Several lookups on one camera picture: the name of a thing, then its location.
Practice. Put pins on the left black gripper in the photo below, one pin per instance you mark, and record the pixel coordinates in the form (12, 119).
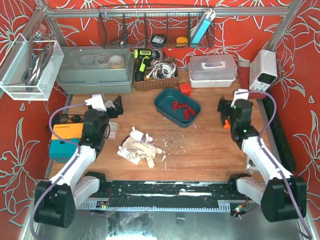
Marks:
(114, 107)

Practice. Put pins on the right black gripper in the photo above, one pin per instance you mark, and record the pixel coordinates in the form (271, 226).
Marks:
(224, 107)

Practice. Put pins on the red spring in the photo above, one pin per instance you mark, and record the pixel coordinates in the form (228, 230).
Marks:
(186, 115)
(182, 106)
(175, 105)
(192, 111)

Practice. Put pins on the white peg base plate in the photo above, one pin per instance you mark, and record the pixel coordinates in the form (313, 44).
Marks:
(136, 135)

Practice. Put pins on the beige work glove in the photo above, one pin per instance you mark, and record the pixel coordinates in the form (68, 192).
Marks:
(140, 150)

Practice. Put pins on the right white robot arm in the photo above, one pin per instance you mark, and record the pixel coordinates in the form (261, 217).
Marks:
(281, 196)

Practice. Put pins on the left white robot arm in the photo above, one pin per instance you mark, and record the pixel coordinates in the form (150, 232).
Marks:
(57, 199)

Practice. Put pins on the red mat under supply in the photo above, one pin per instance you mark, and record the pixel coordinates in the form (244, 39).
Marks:
(243, 74)

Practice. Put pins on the red cube block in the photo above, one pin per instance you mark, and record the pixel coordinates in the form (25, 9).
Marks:
(185, 89)

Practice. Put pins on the grey plastic storage box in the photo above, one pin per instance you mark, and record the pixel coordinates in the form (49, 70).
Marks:
(93, 70)

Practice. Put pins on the orange electronic box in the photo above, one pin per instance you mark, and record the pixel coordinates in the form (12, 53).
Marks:
(69, 130)

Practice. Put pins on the teal plastic tray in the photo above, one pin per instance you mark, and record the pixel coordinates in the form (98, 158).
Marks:
(163, 105)

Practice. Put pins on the white power supply unit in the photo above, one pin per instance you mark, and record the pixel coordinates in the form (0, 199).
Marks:
(263, 71)

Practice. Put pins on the woven wicker basket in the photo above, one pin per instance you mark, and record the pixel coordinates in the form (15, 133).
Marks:
(154, 84)

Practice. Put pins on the teal electronic box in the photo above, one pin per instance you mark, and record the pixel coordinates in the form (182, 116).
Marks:
(61, 151)

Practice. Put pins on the black round tape case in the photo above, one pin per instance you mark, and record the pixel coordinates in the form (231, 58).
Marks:
(158, 40)

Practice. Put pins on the teal white book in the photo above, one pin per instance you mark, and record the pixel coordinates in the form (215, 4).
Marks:
(198, 31)

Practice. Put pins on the orange handled screwdriver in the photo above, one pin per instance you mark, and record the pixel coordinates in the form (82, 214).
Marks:
(226, 124)

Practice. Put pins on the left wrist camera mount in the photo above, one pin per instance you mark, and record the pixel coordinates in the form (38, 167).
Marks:
(97, 102)

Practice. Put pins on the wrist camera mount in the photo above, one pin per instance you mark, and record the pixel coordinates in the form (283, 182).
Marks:
(248, 94)
(97, 102)

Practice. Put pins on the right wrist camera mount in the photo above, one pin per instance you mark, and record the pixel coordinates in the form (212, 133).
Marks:
(248, 94)

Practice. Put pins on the white plastic handled case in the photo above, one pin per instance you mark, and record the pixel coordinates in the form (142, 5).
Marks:
(212, 71)

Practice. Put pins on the green black cordless drill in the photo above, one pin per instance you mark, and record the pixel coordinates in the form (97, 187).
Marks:
(144, 57)

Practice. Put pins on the clear acrylic wall bin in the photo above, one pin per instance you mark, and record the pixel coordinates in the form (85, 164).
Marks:
(31, 73)

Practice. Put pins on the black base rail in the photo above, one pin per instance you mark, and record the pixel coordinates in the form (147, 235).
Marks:
(167, 196)

